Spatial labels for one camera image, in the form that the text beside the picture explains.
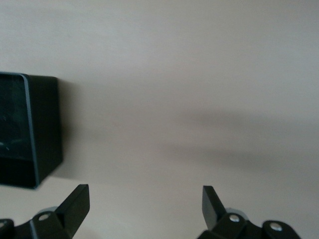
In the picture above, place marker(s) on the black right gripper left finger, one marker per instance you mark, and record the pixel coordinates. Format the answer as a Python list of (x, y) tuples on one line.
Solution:
[(69, 216)]

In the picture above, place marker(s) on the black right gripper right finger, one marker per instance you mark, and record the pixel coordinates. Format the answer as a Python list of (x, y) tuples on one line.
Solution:
[(214, 219)]

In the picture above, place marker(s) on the black plastic box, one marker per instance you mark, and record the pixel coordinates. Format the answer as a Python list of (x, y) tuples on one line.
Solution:
[(45, 124)]

